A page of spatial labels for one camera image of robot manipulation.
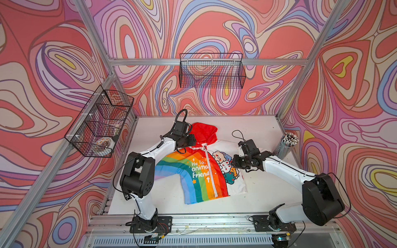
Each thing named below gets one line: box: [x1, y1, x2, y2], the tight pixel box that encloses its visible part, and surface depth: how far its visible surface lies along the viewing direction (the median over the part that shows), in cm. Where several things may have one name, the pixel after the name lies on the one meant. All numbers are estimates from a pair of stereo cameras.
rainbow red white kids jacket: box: [154, 121, 248, 205], surface depth 91 cm
